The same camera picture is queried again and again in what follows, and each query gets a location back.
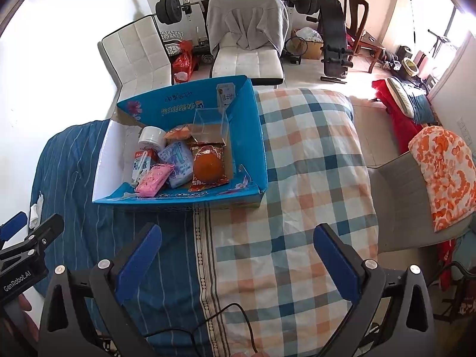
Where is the Perfect pure milk carton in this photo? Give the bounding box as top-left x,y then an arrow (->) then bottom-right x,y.
131,148 -> 158,187

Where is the pink soap packet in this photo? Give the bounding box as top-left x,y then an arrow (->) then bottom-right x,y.
136,164 -> 174,198

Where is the white round jar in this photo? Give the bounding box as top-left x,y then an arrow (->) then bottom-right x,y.
138,126 -> 167,151

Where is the blue sanitary pad packet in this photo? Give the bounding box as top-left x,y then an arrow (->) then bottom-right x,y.
158,141 -> 194,189

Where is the orange monkey snack packet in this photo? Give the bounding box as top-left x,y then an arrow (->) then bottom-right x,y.
165,124 -> 192,143

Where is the orange fruit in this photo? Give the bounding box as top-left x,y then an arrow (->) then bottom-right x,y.
189,143 -> 229,192

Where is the person's left hand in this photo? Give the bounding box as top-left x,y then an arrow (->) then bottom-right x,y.
1,293 -> 39,357

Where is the white tissue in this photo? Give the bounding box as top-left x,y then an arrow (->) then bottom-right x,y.
29,192 -> 44,231

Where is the blue striped bed sheet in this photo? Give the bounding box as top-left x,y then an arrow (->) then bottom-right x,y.
30,120 -> 213,356

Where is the plaid quilt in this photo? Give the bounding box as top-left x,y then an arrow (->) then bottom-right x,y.
194,88 -> 378,356

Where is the orange white floral blanket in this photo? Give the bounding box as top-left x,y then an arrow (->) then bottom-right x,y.
408,126 -> 475,232

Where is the red blanket on floor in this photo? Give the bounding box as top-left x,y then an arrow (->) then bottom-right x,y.
371,79 -> 423,154

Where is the striped pillow on floor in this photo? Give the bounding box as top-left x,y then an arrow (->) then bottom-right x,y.
385,76 -> 436,125

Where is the white padded chair left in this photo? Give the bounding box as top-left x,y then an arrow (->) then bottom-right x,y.
100,15 -> 173,101

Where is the clear plastic box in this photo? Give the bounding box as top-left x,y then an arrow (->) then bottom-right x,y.
191,108 -> 229,145

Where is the red plastic bag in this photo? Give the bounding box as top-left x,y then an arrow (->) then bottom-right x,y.
172,40 -> 198,84

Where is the blue cardboard box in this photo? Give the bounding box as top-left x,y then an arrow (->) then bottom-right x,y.
92,75 -> 268,208

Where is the barbell with black plates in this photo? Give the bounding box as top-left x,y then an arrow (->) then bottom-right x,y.
155,0 -> 320,25

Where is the cardboard box on floor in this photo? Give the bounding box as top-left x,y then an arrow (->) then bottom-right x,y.
291,27 -> 323,60

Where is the black weight bench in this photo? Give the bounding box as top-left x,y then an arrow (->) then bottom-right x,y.
307,0 -> 353,84

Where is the wooden chair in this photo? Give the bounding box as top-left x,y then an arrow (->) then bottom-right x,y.
344,0 -> 385,73

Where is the white chair with grey towel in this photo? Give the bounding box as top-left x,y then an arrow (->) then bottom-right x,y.
206,0 -> 290,86

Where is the grey towel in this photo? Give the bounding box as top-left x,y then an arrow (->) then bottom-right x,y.
206,0 -> 289,56

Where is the black cable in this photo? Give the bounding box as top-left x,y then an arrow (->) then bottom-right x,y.
143,301 -> 260,357

